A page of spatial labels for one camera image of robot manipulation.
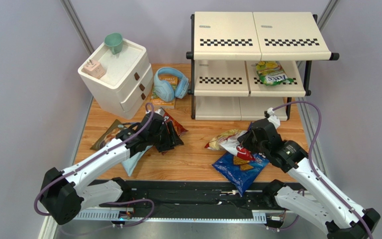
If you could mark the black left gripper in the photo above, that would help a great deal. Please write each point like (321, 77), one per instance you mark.
(172, 140)

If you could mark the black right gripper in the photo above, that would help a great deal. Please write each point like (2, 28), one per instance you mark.
(249, 143)

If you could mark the red Doritos chips bag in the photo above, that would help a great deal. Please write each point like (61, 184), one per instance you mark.
(178, 127)

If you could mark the white red Chuba chips bag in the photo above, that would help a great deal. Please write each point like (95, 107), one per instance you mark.
(228, 141)

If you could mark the blue Doritos chips bag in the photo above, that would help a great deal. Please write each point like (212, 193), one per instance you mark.
(241, 173)

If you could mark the green Foxs snack bag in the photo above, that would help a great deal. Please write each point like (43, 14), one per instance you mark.
(271, 73)

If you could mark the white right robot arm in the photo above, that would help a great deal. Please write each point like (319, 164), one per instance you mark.
(333, 212)

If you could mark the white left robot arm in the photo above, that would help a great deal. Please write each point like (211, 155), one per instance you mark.
(64, 193)

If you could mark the cream three-tier shelf rack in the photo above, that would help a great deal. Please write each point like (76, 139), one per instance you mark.
(225, 49)

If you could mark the orange green book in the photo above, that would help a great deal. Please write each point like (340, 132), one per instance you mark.
(158, 102)

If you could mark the light blue headphones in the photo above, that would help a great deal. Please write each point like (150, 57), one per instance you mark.
(164, 89)

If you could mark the light blue snack bag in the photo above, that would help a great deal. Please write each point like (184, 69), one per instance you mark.
(130, 164)

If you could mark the brown snack bag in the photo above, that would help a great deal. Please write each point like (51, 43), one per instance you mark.
(110, 134)

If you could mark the white three-drawer cabinet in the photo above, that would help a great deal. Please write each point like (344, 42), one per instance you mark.
(128, 80)

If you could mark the pink power adapter cube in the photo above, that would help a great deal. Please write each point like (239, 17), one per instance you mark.
(94, 69)

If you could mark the green plastic cup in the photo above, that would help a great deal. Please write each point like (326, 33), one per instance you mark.
(114, 42)

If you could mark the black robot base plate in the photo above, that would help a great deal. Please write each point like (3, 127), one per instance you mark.
(197, 199)

